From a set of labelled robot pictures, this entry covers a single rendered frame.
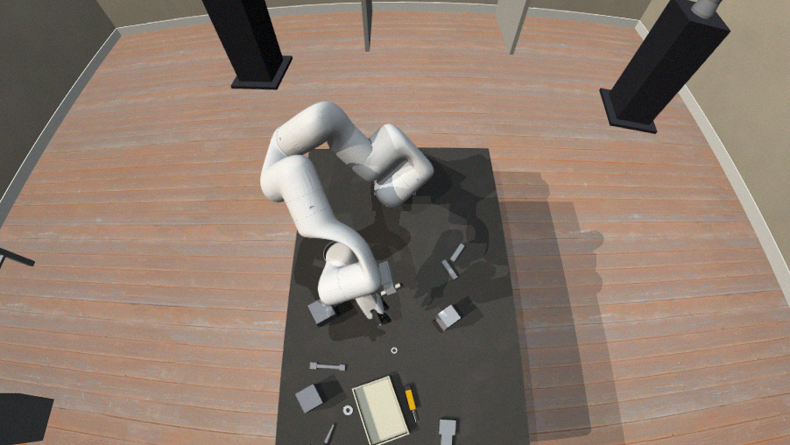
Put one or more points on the cream open-top tray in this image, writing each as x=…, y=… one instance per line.
x=380, y=412

